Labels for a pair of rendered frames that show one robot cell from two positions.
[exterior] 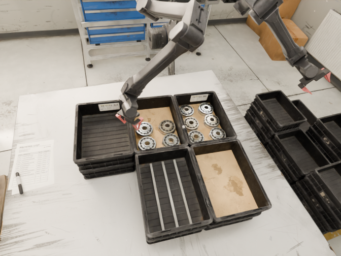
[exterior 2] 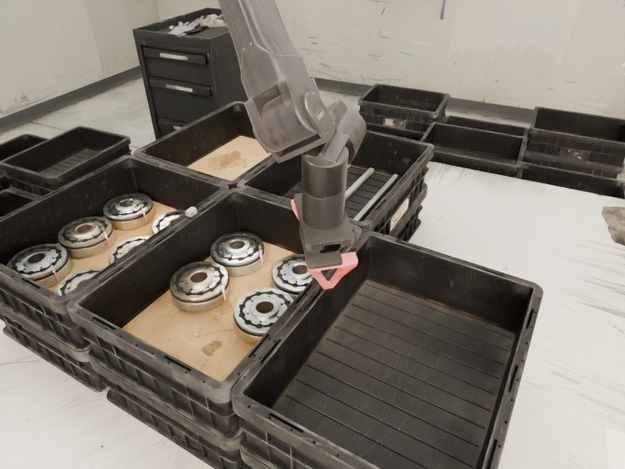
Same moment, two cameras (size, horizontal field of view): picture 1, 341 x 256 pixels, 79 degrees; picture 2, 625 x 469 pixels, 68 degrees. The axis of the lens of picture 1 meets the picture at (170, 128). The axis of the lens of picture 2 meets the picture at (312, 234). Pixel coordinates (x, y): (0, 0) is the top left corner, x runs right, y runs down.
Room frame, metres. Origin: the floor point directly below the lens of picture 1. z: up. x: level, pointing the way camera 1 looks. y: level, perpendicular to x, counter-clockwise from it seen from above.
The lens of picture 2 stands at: (1.02, 0.63, 1.41)
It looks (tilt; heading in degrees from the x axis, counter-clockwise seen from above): 36 degrees down; 231
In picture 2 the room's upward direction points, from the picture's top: straight up
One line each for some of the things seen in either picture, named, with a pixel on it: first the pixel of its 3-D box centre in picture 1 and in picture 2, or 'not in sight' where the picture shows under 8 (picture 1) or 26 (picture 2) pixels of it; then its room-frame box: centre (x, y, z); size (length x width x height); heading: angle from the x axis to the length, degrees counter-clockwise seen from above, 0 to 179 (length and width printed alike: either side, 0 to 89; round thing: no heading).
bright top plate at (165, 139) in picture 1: (171, 140); (237, 247); (0.68, -0.02, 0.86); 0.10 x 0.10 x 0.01
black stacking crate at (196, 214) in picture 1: (169, 189); (341, 188); (0.38, -0.05, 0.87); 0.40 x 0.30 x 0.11; 20
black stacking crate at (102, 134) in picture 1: (104, 133); (399, 364); (0.65, 0.37, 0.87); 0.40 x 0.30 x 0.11; 20
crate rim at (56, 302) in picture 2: (203, 116); (104, 217); (0.86, -0.19, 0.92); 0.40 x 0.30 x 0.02; 20
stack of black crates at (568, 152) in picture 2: not in sight; (565, 168); (-1.14, -0.13, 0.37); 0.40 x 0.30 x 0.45; 116
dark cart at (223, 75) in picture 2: not in sight; (218, 107); (-0.18, -1.67, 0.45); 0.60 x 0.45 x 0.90; 25
